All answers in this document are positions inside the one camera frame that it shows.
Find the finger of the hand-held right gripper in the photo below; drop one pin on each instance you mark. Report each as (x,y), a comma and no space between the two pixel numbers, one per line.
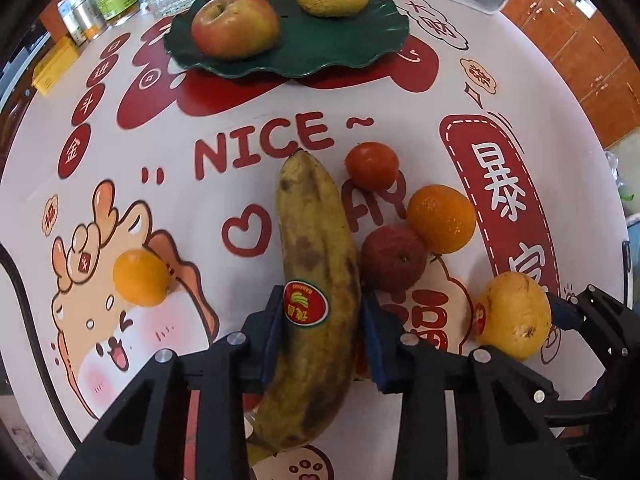
(562,312)
(575,417)

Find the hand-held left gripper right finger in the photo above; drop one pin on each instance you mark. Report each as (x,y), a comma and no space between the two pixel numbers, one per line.
(375,347)

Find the small yellowish orange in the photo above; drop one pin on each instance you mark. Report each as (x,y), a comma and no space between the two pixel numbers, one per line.
(141,277)

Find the large yellow citrus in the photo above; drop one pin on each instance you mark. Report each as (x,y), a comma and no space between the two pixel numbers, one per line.
(512,315)

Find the dark red lychee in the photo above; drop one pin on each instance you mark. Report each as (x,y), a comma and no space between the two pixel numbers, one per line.
(394,259)

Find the clear plastic bag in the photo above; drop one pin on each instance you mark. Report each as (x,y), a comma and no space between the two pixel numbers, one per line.
(617,175)

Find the red tomato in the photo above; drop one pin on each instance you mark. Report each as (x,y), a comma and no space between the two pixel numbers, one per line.
(372,166)

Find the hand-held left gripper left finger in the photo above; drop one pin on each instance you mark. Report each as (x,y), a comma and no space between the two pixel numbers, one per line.
(272,322)

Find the green wavy plate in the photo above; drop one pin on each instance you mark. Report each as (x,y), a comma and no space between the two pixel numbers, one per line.
(310,42)

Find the round orange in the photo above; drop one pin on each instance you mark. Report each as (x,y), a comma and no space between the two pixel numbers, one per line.
(441,219)

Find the wooden cabinet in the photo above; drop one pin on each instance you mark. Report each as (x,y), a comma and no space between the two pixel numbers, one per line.
(580,55)

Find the red apple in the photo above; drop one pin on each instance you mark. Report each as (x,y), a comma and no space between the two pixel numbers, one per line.
(235,25)

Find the yellow box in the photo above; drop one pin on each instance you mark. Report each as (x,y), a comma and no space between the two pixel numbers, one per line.
(55,67)

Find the silver tin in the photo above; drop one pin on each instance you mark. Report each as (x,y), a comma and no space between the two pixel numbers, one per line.
(80,17)

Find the spotted yellow banana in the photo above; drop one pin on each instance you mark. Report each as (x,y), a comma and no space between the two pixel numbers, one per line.
(315,240)

